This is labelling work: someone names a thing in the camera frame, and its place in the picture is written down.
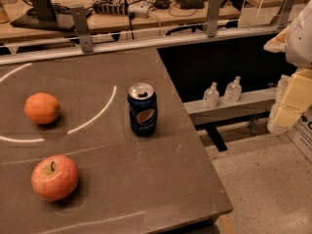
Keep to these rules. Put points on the blue pepsi can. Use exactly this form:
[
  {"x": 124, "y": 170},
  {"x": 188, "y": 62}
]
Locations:
[{"x": 142, "y": 100}]

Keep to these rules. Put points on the left clear sanitizer bottle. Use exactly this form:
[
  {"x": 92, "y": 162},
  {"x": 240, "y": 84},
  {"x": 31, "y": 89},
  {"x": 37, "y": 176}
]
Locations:
[{"x": 211, "y": 96}]

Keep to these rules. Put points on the clear sanitizer bottle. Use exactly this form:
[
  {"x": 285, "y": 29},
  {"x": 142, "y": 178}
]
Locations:
[
  {"x": 211, "y": 96},
  {"x": 233, "y": 90}
]

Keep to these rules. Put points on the right clear sanitizer bottle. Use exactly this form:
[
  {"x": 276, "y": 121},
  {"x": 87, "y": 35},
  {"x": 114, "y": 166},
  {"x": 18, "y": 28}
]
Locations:
[{"x": 233, "y": 90}]

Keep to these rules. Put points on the white power adapter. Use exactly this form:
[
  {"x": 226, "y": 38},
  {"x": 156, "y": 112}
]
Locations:
[{"x": 138, "y": 11}]

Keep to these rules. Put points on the grey shelf beam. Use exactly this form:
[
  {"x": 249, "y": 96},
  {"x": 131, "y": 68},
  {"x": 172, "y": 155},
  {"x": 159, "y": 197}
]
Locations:
[{"x": 249, "y": 103}]

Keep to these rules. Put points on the black keypad device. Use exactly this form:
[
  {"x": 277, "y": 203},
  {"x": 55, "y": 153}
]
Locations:
[{"x": 191, "y": 4}]

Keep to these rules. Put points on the orange fruit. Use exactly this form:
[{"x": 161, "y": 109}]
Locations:
[{"x": 42, "y": 108}]

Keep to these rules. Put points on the grey power strip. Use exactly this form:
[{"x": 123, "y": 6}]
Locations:
[{"x": 110, "y": 8}]

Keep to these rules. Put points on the red apple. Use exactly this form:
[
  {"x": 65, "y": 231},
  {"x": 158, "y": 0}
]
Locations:
[{"x": 55, "y": 177}]

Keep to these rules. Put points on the cardboard box with print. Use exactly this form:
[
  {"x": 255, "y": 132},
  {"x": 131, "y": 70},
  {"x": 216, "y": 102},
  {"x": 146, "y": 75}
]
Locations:
[{"x": 301, "y": 134}]

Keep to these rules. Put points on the black monitor stand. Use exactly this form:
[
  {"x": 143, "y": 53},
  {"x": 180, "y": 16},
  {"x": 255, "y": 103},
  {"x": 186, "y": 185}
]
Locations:
[{"x": 45, "y": 17}]

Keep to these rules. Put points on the left metal bracket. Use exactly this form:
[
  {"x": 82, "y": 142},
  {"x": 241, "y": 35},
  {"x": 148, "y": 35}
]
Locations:
[{"x": 79, "y": 16}]

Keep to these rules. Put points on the metal bracket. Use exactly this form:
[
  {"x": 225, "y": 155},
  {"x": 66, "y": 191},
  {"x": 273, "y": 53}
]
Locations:
[
  {"x": 79, "y": 16},
  {"x": 212, "y": 17},
  {"x": 281, "y": 19}
]

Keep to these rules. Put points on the middle metal bracket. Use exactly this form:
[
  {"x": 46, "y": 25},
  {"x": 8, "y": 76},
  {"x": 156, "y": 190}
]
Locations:
[{"x": 212, "y": 17}]

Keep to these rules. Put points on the right metal bracket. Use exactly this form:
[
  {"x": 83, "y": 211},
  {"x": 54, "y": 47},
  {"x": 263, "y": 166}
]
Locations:
[{"x": 281, "y": 19}]

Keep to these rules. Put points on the metal rail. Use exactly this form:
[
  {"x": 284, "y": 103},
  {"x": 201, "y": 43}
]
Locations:
[{"x": 295, "y": 41}]

